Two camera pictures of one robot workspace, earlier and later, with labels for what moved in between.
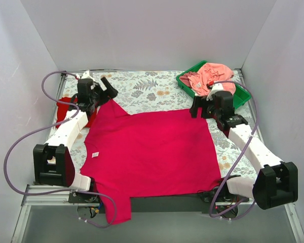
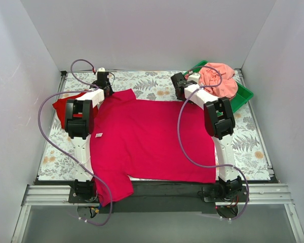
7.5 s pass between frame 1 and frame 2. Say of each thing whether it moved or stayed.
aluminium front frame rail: stayed
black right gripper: moved
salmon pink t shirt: stayed
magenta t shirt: moved
